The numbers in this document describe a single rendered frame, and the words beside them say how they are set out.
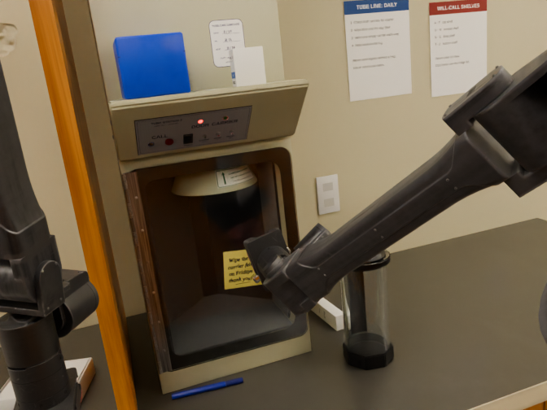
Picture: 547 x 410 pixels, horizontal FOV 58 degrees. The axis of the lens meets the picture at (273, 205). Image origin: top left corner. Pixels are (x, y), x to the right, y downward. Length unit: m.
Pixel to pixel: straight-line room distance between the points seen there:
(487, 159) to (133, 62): 0.52
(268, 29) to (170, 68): 0.23
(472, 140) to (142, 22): 0.59
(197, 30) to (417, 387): 0.75
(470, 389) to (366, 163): 0.77
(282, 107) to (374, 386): 0.54
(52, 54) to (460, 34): 1.24
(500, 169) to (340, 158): 1.01
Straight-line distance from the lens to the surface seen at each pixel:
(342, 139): 1.49
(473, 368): 1.07
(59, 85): 0.81
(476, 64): 1.75
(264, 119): 0.87
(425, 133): 1.64
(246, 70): 0.85
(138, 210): 0.91
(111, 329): 0.89
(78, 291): 0.66
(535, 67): 0.49
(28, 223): 0.56
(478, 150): 0.51
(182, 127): 0.83
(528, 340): 1.18
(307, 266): 0.66
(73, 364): 1.18
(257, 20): 0.95
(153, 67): 0.79
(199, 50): 0.91
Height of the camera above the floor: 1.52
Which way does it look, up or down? 15 degrees down
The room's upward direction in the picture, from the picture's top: 6 degrees counter-clockwise
